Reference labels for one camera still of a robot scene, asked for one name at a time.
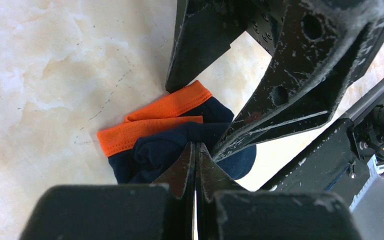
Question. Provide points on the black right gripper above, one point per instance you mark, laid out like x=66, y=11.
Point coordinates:
x=318, y=48

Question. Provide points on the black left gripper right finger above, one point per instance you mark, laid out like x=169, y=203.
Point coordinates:
x=227, y=211

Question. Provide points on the navy orange underwear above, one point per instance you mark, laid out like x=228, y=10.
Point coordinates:
x=151, y=139

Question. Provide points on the aluminium frame rail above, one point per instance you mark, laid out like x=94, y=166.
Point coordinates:
x=367, y=135

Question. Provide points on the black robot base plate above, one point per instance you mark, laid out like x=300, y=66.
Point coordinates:
x=337, y=160

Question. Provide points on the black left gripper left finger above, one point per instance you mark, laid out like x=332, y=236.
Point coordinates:
x=161, y=210

